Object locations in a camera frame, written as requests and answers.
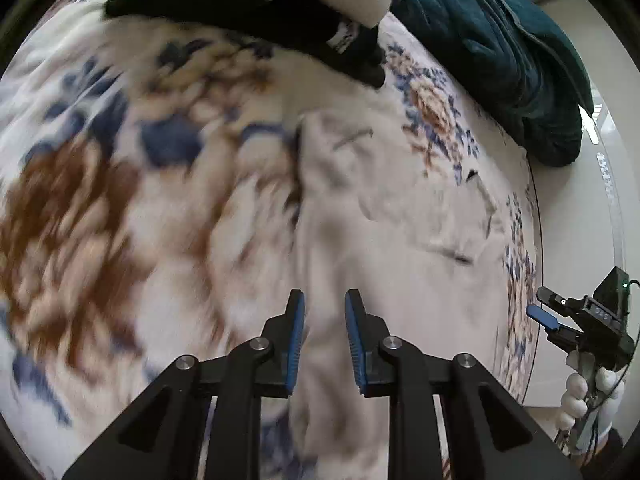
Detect beige long-sleeve shirt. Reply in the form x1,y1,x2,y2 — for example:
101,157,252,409
290,110,508,479

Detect white gloved right hand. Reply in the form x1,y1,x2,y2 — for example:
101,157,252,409
555,350,625,443

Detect white bed headboard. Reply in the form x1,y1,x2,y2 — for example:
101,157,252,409
519,94,640,411

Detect floral fleece bed blanket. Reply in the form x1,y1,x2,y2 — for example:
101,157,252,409
1,0,537,479

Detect dark teal folded quilt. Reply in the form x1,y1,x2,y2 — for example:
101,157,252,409
390,0,593,167

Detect black folded garment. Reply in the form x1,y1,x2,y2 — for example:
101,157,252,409
105,0,385,89

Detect black camera box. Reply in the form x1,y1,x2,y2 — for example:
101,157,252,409
592,266,630,320

